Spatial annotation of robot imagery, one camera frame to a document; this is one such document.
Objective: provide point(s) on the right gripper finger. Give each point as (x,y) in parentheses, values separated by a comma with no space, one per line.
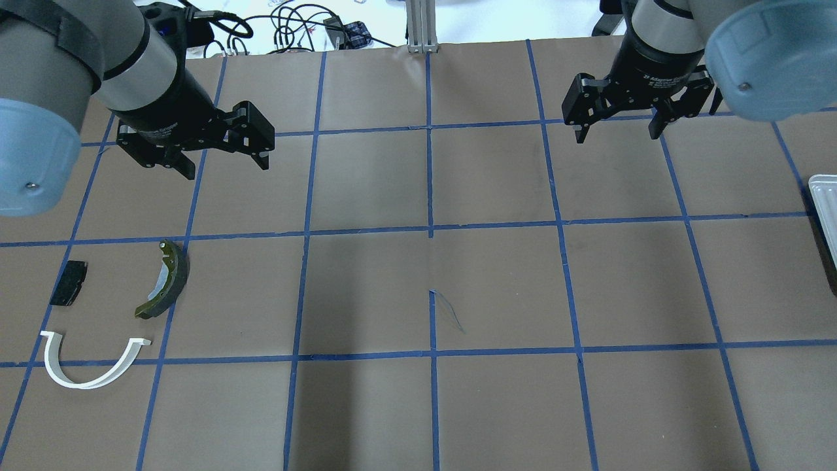
(586,102)
(667,110)

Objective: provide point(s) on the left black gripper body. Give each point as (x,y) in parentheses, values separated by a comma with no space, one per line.
(171,106)

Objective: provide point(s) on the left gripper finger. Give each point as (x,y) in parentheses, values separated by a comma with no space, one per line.
(177,161)
(250,133)

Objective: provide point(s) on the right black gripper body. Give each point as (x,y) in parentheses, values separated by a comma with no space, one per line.
(656,60)

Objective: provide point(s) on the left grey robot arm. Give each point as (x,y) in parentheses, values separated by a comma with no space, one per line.
(58,55)

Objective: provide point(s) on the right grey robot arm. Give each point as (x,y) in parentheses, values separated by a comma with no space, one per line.
(766,60)

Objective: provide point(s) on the silver ribbed metal tray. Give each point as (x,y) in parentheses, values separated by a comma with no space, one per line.
(823,192)

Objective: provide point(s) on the olive green brake shoe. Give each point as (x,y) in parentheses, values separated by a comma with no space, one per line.
(171,281)

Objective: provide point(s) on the black brake pad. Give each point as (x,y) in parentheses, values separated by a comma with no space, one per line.
(70,283)

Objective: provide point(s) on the aluminium frame post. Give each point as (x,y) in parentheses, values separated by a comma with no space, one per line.
(421,27)

